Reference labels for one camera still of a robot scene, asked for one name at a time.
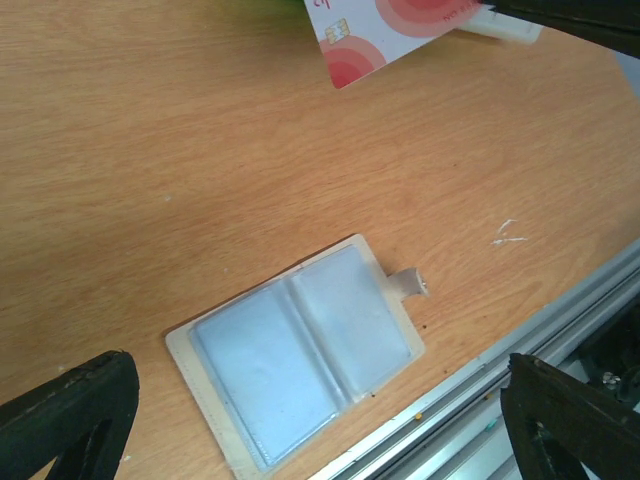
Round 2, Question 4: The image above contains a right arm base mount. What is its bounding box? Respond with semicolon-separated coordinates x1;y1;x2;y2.
578;306;639;409

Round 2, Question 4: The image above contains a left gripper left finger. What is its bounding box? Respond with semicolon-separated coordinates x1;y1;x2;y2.
1;351;140;479

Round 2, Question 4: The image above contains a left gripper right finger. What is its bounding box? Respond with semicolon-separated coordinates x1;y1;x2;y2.
500;353;639;479

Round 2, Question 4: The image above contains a white card holder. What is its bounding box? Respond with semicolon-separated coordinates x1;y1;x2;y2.
165;234;427;479

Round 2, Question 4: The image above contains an aluminium front rail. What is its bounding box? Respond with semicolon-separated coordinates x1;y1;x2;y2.
315;243;639;479

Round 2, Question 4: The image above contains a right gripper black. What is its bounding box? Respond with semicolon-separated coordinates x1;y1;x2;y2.
483;0;639;58

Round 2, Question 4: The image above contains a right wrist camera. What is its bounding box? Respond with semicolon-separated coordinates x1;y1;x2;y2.
459;5;543;45

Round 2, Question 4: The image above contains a red card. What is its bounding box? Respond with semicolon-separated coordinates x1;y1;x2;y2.
304;0;481;89

